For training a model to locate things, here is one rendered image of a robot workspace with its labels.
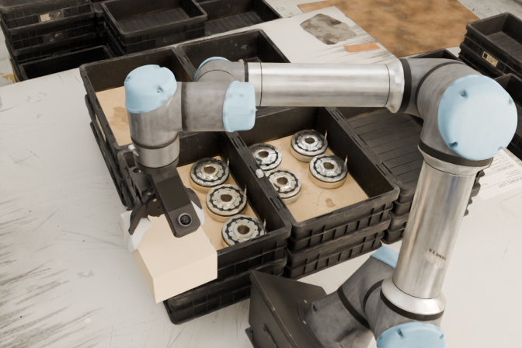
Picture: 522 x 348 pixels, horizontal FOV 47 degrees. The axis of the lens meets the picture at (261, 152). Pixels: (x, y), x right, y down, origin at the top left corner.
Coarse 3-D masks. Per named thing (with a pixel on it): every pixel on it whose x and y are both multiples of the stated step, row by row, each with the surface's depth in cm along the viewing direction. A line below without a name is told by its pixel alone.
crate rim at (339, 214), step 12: (288, 108) 166; (324, 108) 168; (336, 120) 164; (348, 132) 160; (240, 144) 154; (360, 144) 157; (252, 156) 151; (372, 156) 154; (264, 180) 146; (276, 192) 143; (396, 192) 145; (360, 204) 142; (372, 204) 143; (288, 216) 138; (324, 216) 138; (336, 216) 139; (348, 216) 142; (300, 228) 136; (312, 228) 138
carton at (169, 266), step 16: (160, 224) 109; (144, 240) 107; (160, 240) 107; (176, 240) 107; (192, 240) 107; (208, 240) 107; (144, 256) 104; (160, 256) 104; (176, 256) 104; (192, 256) 105; (208, 256) 105; (144, 272) 106; (160, 272) 102; (176, 272) 103; (192, 272) 105; (208, 272) 108; (160, 288) 104; (176, 288) 106
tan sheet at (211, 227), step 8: (176, 168) 161; (184, 168) 161; (184, 176) 159; (184, 184) 157; (232, 184) 158; (200, 192) 155; (200, 200) 153; (248, 208) 152; (208, 216) 149; (208, 224) 147; (216, 224) 147; (208, 232) 145; (216, 232) 146; (216, 240) 144; (216, 248) 142
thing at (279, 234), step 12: (192, 132) 157; (204, 132) 157; (228, 132) 158; (120, 156) 149; (240, 156) 152; (120, 168) 149; (252, 168) 148; (132, 192) 141; (264, 192) 143; (276, 204) 140; (288, 228) 135; (252, 240) 132; (264, 240) 132; (276, 240) 134; (228, 252) 129; (240, 252) 131
